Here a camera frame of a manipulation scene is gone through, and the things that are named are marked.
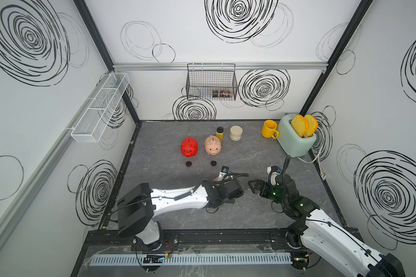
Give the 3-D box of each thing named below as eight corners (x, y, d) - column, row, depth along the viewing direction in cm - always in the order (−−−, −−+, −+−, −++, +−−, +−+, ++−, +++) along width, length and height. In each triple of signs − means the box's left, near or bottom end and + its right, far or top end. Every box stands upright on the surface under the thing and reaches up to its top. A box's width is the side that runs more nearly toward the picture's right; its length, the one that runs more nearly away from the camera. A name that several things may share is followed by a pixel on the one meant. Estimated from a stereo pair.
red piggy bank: (181, 156, 103) (179, 147, 96) (186, 145, 108) (184, 136, 101) (194, 159, 102) (193, 150, 94) (198, 148, 107) (197, 138, 100)
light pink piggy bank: (209, 159, 102) (209, 149, 95) (204, 147, 108) (203, 137, 100) (221, 154, 104) (222, 145, 97) (216, 143, 110) (216, 133, 102)
